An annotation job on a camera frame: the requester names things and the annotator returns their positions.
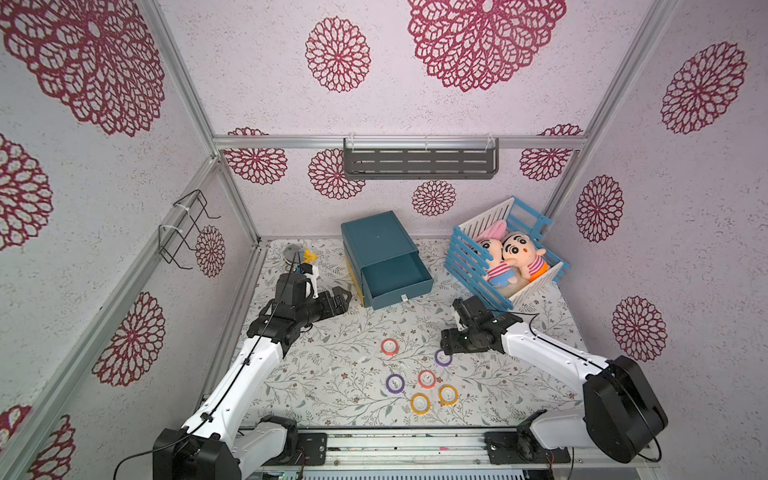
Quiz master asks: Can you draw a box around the purple tape roll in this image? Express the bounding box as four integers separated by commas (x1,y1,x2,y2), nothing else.
434,349,453,368
385,374,405,395

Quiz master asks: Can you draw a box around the teal drawer cabinet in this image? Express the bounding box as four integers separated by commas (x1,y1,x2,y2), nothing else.
341,211,434,310

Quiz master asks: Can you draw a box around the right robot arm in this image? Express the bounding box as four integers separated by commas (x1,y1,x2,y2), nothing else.
440,296,669,464

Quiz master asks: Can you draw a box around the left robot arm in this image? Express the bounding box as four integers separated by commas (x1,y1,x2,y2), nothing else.
151,286,352,479

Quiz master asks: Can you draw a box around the red tape roll upper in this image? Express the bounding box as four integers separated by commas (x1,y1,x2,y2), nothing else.
380,338,399,357

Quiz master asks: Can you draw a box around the red tape roll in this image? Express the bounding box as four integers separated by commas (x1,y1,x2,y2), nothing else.
417,369,437,389
380,338,399,357

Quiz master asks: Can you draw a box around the red tape roll lower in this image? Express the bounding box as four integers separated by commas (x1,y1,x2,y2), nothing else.
417,369,437,389

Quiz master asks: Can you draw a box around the yellow tape roll right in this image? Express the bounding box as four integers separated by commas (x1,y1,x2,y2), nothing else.
438,384,459,406

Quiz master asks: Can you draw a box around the yellow tape roll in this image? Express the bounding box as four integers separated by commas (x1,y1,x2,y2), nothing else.
409,393,431,415
438,384,459,406

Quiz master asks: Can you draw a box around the yellow tape roll left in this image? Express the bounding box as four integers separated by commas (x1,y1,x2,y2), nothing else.
409,393,431,415

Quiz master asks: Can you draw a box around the pink plush doll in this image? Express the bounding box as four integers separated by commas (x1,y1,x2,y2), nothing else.
475,220,518,289

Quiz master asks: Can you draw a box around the grey plush duck toy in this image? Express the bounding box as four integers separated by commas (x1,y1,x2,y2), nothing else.
282,243,318,265

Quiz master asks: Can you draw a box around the blue white toy crib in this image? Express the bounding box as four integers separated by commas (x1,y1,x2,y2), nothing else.
445,197,570,311

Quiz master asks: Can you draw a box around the boy plush doll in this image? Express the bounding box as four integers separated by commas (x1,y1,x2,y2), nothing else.
502,232,550,282

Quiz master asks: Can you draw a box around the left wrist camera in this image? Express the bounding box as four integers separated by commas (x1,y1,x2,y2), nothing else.
276,263,319,307

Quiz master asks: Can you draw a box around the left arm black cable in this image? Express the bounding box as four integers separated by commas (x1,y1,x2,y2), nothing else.
112,248,301,480

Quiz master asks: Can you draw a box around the black wire wall rack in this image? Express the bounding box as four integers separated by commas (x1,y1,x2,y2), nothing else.
157,189,221,271

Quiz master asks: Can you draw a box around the grey wall shelf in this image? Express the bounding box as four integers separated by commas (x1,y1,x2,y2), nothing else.
342,137,499,180

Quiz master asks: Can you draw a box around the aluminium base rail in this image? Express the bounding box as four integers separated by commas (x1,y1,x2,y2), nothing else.
239,427,661,472

